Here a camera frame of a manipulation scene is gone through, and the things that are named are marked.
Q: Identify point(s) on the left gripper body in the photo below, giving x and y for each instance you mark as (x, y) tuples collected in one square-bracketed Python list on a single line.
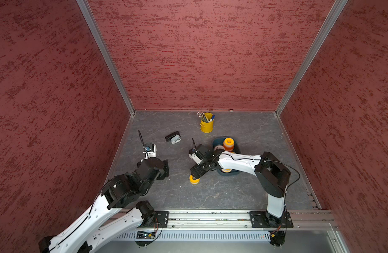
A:
[(164, 173)]

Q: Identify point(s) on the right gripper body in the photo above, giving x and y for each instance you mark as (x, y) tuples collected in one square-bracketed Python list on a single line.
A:
[(205, 161)]

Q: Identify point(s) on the yellow tape roll bottom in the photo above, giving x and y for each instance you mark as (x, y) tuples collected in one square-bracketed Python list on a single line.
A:
[(193, 180)]

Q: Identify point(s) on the teal storage box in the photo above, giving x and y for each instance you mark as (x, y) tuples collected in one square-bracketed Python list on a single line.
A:
[(236, 149)]

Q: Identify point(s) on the orange tape roll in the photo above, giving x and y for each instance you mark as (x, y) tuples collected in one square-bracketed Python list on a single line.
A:
[(228, 148), (219, 148)]

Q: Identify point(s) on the orange tape roll bottom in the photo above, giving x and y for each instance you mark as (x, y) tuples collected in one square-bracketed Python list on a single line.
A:
[(219, 148)]

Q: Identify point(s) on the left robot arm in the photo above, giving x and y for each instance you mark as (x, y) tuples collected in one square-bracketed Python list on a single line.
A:
[(115, 210)]

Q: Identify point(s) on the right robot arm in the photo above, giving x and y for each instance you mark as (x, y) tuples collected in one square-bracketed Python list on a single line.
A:
[(272, 174)]

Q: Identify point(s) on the yellow pen cup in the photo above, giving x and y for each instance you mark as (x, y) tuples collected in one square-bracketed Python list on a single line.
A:
[(206, 127)]

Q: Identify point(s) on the black grey stapler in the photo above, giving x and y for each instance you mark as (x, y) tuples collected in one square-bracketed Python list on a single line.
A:
[(173, 138)]

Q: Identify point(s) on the pens in cup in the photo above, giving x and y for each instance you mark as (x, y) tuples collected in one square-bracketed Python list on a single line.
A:
[(206, 117)]

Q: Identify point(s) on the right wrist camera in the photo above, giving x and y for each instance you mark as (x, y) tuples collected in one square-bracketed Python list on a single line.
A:
[(194, 157)]

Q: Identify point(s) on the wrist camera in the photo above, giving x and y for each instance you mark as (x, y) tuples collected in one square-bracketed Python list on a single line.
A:
[(194, 157), (150, 150)]

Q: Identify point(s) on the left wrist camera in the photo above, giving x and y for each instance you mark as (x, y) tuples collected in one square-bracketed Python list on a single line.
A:
[(150, 150)]

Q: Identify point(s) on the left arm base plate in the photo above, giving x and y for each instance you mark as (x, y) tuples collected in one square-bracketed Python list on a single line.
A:
[(162, 219)]

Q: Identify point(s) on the aluminium front rail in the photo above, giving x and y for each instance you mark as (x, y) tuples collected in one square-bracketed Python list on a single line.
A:
[(202, 219)]

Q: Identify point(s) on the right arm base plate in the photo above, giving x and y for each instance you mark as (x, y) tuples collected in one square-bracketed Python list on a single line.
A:
[(263, 219)]

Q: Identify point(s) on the left corner aluminium post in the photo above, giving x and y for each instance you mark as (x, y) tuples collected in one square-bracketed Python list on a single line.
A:
[(97, 35)]

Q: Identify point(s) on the corner aluminium post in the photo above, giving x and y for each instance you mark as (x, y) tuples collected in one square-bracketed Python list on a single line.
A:
[(324, 31), (97, 35)]

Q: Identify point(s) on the right corner aluminium post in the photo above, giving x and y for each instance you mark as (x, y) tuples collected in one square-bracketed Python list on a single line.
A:
[(324, 31)]

